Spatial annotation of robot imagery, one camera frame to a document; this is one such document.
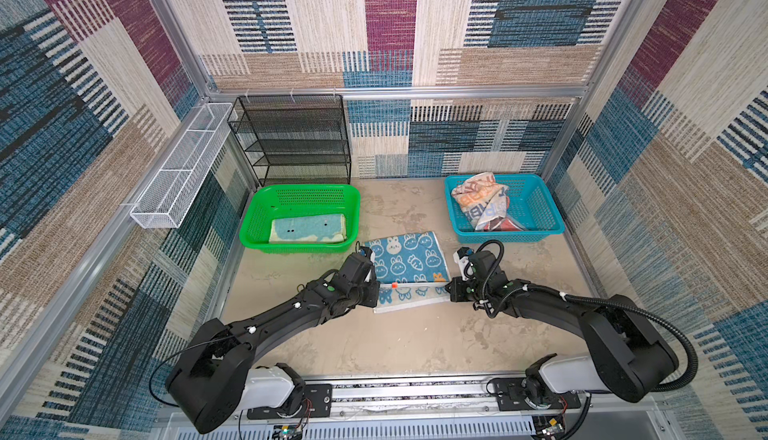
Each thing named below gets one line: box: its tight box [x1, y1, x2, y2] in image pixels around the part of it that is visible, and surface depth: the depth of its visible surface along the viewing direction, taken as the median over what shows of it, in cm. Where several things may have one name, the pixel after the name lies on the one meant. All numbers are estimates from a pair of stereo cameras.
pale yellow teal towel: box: [269, 214, 347, 244], surface depth 106 cm
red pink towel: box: [483, 216, 524, 231], surface depth 107 cm
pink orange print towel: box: [451, 172, 508, 230], surface depth 105 cm
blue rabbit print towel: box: [362, 231, 451, 313], surface depth 98 cm
